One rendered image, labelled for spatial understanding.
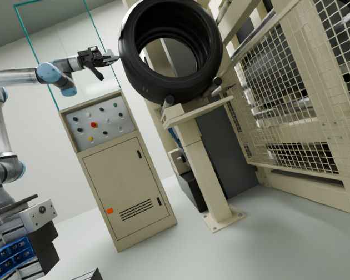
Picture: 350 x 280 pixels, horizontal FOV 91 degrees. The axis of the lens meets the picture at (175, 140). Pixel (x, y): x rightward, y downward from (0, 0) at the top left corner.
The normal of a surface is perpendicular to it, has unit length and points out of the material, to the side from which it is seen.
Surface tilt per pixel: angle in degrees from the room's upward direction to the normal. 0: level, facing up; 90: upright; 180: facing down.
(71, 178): 90
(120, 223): 90
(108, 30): 90
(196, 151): 90
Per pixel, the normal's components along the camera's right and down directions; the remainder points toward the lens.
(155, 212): 0.14, -0.04
